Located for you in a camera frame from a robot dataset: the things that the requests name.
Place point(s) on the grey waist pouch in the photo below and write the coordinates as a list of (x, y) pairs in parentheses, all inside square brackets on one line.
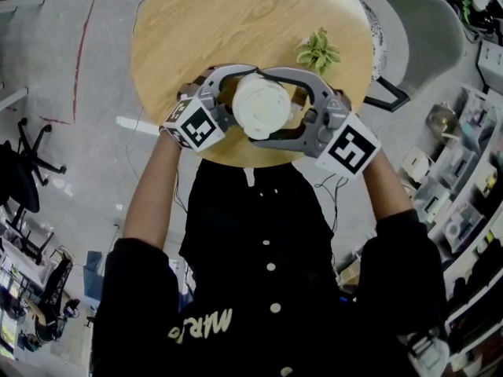
[(428, 353)]

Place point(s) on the white paper sheet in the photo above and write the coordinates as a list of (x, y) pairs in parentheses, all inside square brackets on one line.
[(135, 125)]

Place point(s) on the person's left forearm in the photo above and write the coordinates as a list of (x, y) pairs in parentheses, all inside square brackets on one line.
[(151, 195)]

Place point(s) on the grey drawer cabinet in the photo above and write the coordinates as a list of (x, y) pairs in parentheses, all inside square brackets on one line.
[(491, 63)]

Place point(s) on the person's right forearm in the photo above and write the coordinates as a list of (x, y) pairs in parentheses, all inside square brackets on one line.
[(389, 191)]

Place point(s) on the person's black shirt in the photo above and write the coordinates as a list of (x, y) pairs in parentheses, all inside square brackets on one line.
[(259, 289)]

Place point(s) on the round wooden table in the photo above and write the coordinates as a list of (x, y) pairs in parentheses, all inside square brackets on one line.
[(236, 26)]

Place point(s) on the small potted plant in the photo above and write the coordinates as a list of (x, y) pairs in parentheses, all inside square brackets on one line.
[(318, 53)]

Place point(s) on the grey metal basin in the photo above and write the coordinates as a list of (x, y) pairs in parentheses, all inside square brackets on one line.
[(443, 124)]

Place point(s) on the white cardboard box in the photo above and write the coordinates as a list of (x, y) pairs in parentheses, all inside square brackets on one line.
[(416, 165)]

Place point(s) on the grey shell chair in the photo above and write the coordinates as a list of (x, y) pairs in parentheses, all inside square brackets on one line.
[(428, 30)]

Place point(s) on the black folded frame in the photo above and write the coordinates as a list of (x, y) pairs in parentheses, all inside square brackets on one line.
[(57, 297)]

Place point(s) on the person's left hand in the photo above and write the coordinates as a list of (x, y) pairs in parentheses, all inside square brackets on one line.
[(190, 90)]

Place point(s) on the person's right hand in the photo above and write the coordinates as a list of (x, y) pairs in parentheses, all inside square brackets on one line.
[(346, 101)]

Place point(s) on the white shelving rack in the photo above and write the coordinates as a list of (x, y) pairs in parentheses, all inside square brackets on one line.
[(471, 226)]

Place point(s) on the patterned seat cushion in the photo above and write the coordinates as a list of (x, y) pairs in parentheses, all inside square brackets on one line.
[(376, 37)]

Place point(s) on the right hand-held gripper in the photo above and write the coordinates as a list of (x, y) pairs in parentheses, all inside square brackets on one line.
[(351, 147)]

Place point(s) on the row of clear storage bins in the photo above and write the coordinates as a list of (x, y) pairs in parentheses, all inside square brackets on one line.
[(456, 206)]

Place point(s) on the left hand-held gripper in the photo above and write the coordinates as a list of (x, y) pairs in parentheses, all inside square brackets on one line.
[(196, 126)]

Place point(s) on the black office chair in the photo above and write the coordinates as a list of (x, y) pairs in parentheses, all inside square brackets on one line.
[(19, 187)]

